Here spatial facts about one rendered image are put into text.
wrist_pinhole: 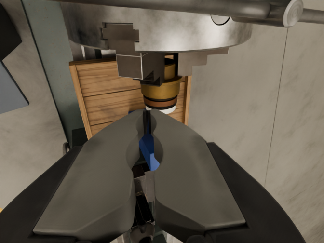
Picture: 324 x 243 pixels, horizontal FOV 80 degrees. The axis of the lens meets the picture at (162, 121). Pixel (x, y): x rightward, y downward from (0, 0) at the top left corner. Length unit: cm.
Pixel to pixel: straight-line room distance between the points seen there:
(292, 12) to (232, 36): 10
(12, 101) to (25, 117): 89
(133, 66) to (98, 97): 35
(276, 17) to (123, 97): 50
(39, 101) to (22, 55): 32
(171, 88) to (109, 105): 29
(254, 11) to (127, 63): 16
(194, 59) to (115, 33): 19
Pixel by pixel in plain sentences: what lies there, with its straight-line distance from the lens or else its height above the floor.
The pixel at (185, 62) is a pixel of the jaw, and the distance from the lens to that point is 40.
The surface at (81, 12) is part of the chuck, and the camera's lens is 29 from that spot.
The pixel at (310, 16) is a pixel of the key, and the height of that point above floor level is 130.
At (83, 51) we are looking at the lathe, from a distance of 60.
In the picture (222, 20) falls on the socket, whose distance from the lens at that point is 27.
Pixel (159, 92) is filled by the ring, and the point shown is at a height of 112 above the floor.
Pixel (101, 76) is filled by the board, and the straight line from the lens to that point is 60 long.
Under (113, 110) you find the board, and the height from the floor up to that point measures 88.
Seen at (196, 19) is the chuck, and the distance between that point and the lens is 25.
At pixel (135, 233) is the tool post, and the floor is 113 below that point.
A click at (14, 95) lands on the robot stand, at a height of 75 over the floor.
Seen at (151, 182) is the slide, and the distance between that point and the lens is 77.
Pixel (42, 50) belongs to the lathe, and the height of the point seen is 54.
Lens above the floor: 145
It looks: 52 degrees down
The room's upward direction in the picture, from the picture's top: 143 degrees clockwise
